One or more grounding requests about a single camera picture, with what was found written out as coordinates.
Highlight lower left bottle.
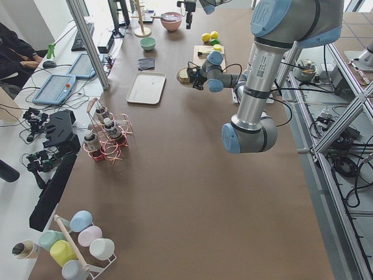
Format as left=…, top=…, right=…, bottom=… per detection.
left=104, top=117, right=120, bottom=139

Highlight black computer mouse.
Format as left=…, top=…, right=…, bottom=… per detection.
left=43, top=60, right=57, bottom=69

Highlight lower yellow lemon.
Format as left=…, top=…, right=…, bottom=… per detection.
left=210, top=30, right=219, bottom=40

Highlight wooden cup tree stand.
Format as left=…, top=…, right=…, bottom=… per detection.
left=131, top=0, right=152, bottom=38

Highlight aluminium frame post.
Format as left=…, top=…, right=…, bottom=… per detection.
left=66, top=0, right=110, bottom=90

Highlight seated person in black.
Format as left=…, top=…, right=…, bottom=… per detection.
left=1, top=23, right=47, bottom=88

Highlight black keyboard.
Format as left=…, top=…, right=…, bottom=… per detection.
left=71, top=22, right=96, bottom=53

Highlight pink cup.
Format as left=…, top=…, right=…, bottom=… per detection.
left=78, top=225, right=103, bottom=247

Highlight halved lemon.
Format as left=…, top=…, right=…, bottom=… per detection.
left=213, top=44, right=223, bottom=53

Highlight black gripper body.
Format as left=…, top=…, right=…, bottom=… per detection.
left=177, top=0, right=196, bottom=13
left=186, top=61, right=205, bottom=90

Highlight upper yellow lemon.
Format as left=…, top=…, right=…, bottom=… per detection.
left=201, top=33, right=210, bottom=43

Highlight green clamp tool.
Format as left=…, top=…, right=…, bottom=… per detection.
left=47, top=43, right=56, bottom=59

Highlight lower right bottle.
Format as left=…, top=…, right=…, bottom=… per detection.
left=84, top=129, right=100, bottom=152

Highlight white round plate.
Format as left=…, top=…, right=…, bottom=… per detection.
left=176, top=66, right=193, bottom=88

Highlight pink bowl with ice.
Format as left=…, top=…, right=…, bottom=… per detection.
left=161, top=12, right=182, bottom=32

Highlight black bar device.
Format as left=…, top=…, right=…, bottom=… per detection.
left=29, top=152, right=77, bottom=232

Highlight near blue teach pendant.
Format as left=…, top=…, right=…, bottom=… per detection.
left=32, top=75, right=76, bottom=105

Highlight cream rabbit tray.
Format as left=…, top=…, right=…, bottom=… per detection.
left=126, top=72, right=166, bottom=105

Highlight far blue teach pendant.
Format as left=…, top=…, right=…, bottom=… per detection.
left=67, top=53, right=96, bottom=80

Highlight paper cup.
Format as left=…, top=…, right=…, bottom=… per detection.
left=12, top=240, right=40, bottom=259

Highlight grey folded cloth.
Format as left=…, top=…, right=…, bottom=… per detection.
left=138, top=57, right=155, bottom=71

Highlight copper wire bottle rack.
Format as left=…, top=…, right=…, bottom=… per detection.
left=83, top=97, right=134, bottom=163

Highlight brown bread slice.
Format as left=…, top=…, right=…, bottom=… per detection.
left=178, top=67, right=190, bottom=83

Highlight bamboo cutting board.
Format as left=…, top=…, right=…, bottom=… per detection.
left=193, top=45, right=226, bottom=72

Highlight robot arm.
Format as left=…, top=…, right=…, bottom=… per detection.
left=187, top=0, right=344, bottom=153
left=177, top=0, right=229, bottom=30

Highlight yellow lemon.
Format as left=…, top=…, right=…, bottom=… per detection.
left=210, top=30, right=219, bottom=40
left=201, top=33, right=210, bottom=43

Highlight white wire cup rack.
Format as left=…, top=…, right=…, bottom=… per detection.
left=53, top=215, right=117, bottom=279

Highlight black gripper stand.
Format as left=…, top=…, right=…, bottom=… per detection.
left=43, top=109, right=81, bottom=155

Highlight blue teach pendant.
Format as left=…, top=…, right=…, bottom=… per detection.
left=67, top=53, right=96, bottom=80
left=32, top=75, right=76, bottom=105

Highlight white cup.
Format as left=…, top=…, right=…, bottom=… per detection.
left=89, top=238, right=115, bottom=260

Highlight mint cup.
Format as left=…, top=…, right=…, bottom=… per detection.
left=39, top=230, right=66, bottom=251

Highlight mint green bowl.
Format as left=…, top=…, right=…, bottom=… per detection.
left=139, top=37, right=156, bottom=51

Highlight grey blue cup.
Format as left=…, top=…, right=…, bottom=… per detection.
left=62, top=260, right=89, bottom=280

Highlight green lime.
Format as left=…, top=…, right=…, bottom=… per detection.
left=210, top=38, right=220, bottom=46

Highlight top bottle in rack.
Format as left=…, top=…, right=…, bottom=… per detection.
left=95, top=107, right=108, bottom=123

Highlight yellow cup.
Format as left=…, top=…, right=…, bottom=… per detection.
left=50, top=240, right=78, bottom=267

